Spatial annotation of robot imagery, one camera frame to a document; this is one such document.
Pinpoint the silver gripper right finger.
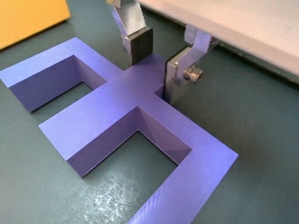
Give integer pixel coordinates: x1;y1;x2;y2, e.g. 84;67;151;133
163;24;219;104

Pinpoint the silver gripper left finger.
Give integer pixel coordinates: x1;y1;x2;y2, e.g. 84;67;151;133
106;0;153;65

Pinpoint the purple three-legged block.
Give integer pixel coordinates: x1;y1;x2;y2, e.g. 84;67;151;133
0;38;237;224

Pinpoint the yellow slotted board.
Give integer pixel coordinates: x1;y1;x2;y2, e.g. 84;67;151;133
0;0;70;50

